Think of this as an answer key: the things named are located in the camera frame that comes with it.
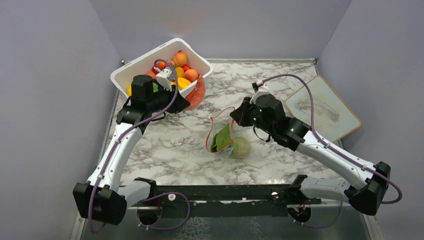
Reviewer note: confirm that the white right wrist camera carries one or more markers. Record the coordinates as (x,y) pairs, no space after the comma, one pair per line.
(260,88)

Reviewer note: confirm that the watermelon slice toy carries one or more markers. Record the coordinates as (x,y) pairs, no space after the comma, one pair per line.
(197,94)

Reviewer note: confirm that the white plastic bin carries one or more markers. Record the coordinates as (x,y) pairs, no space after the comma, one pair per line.
(123,76)

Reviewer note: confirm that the wood framed white board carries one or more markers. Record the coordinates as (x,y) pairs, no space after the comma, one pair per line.
(333,119)

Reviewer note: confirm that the yellow bell pepper toy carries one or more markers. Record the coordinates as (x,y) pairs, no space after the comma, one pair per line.
(181,83)

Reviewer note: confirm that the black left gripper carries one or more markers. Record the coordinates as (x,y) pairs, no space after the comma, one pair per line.
(179,103)

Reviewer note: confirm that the peach toy at back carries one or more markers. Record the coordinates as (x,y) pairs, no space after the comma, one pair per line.
(180,58)

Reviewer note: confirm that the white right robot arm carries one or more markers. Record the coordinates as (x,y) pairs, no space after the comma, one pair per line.
(363,184)

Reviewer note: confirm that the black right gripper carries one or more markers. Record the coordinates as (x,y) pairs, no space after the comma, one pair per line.
(240,115)

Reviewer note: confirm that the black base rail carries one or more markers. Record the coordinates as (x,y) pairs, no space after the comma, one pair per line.
(224,201)

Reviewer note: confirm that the clear zip bag orange zipper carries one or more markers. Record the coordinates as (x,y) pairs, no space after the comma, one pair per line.
(218,120)

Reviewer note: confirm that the yellow banana toy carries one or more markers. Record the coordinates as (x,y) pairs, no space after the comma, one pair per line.
(129,91)

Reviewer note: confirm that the peach toy right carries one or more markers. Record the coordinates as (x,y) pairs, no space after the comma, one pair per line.
(191,75)

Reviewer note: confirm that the green cabbage toy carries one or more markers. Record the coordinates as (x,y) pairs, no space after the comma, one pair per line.
(241,148)

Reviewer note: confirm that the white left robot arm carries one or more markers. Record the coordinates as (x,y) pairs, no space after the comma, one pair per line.
(101,197)

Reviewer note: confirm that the green leafy vegetable toy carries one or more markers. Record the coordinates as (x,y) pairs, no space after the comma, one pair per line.
(222,139)

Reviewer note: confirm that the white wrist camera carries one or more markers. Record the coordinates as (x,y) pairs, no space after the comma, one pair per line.
(165,78)
(260,88)

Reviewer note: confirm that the small yellow mango toy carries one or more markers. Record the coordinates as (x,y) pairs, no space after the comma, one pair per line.
(179,72)

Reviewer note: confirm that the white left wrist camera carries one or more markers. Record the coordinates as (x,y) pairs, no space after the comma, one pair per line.
(165,78)

